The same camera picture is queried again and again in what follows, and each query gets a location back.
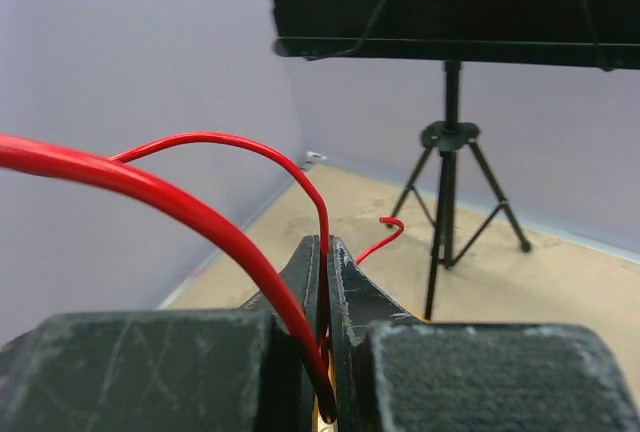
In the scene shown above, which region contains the yellow plastic bin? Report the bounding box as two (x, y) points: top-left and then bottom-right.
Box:
(240, 292), (428, 431)

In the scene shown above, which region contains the black music stand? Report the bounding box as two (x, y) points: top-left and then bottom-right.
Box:
(273, 0), (639, 313)

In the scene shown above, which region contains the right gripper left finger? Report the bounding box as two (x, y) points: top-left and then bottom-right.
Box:
(0, 234), (321, 432)

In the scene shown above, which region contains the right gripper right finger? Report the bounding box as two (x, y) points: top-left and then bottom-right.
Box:
(328, 238), (639, 431)

